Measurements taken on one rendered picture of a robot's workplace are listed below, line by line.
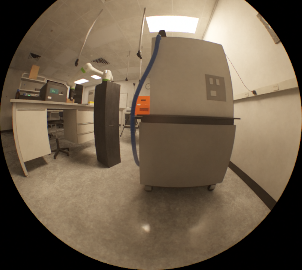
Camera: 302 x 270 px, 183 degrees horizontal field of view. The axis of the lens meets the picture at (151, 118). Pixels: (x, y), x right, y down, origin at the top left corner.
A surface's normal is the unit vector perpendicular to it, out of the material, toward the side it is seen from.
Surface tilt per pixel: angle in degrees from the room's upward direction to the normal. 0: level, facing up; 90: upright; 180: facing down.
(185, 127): 90
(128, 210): 0
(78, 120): 90
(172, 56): 90
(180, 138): 90
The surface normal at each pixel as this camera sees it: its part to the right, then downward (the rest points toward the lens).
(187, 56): -0.16, 0.04
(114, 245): 0.03, -1.00
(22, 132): 0.99, 0.04
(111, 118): 0.87, 0.04
